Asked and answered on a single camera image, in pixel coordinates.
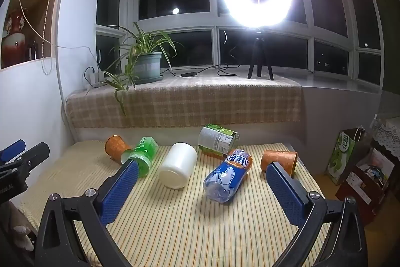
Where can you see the striped yellow tablecloth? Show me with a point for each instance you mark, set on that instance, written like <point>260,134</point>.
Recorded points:
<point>187,223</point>

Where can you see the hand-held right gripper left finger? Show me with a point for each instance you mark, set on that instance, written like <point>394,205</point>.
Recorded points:
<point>120,188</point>

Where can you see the white plush toy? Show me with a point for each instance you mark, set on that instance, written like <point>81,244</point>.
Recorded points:
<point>22,237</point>

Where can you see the white lace cloth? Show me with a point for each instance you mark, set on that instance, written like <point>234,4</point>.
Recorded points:
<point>382,137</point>

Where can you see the red vase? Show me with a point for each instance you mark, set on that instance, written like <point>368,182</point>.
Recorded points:
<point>14,41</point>

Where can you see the white power strip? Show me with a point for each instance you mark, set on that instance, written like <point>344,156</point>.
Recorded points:
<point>93,76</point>

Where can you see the dark bottle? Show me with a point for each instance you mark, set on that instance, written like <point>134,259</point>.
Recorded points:
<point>32,51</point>

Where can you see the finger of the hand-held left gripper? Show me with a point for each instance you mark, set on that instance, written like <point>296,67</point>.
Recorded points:
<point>12,150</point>
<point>34,154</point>

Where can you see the black tripod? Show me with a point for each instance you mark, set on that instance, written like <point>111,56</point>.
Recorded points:
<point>258,46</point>

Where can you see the white window frame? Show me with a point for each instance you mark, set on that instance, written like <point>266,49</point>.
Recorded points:
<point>187,23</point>

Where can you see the green paper bag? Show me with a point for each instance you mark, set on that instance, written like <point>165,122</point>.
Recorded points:
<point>342,157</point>

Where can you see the blue Arctic Ocean bottle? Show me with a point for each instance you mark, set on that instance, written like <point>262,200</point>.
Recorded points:
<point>226,176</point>

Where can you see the orange paper cup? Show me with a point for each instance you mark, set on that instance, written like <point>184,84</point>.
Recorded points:
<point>115,145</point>
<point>279,157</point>

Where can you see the red cardboard box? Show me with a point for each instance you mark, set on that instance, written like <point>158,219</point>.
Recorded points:
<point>359,192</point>

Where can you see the plaid cloth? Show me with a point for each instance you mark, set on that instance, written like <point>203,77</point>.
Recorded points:
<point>203,104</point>

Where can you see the green plastic bottle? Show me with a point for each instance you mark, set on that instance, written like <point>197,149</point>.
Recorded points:
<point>144,154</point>

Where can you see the potted spider plant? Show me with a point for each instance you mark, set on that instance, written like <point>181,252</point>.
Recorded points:
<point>147,65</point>

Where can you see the white cup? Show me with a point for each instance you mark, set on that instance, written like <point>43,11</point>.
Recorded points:
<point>178,165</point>

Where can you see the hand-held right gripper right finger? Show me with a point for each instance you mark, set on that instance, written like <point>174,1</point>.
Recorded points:
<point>286,195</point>

